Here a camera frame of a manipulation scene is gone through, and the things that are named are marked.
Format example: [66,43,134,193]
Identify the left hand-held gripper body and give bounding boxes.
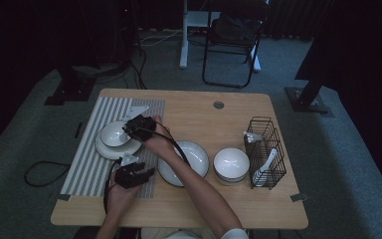
[113,152,146,190]

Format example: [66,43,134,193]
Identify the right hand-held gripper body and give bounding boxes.
[125,105,157,139]

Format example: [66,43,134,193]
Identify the white bowl black rim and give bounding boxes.
[213,146,251,182]
[98,120,133,148]

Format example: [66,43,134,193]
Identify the white plate black rim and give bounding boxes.
[95,120,143,161]
[157,140,210,187]

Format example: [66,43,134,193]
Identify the black wire basket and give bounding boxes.
[244,116,287,191]

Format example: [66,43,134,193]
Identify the person's right hand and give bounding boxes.
[142,115,177,158]

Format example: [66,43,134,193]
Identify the person's left hand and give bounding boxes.
[106,172,140,217]

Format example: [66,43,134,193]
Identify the grey striped woven placemat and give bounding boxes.
[60,96,166,199]

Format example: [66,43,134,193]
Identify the person's beige trousers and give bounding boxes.
[138,227,213,239]

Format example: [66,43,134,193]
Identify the black flat stand base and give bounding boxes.
[44,64,97,107]

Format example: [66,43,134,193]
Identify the grey tape piece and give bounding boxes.
[49,193,72,202]
[289,192,310,203]

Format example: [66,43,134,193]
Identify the person's white shirt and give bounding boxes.
[163,228,250,239]

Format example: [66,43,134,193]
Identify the black folding chair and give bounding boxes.
[201,0,271,90]

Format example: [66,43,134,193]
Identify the dark equipment rack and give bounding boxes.
[79,0,140,68]

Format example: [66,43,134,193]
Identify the white ceramic spoon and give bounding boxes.
[252,147,279,187]

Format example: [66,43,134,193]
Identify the dark bag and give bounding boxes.
[212,13,263,46]

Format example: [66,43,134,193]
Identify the black slanted stand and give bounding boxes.
[285,0,339,118]

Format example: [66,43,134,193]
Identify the dark curtain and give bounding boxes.
[265,0,316,41]

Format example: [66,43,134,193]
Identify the left hand-held gripper black cable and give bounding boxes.
[102,158,122,213]

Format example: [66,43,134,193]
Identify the hand-held gripper black cable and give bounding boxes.
[145,120,192,167]
[102,158,122,213]

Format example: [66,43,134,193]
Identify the right hand-held gripper black cable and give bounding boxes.
[145,120,192,167]

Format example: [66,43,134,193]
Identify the black floor cables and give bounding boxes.
[122,46,148,91]

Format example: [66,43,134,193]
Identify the round grey pedestal base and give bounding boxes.
[71,61,130,78]

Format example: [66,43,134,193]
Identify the white desk frame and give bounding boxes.
[178,0,263,73]

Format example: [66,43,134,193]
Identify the white floor cable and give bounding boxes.
[138,29,184,47]

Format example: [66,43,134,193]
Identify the black looped floor cable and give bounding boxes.
[24,160,73,187]

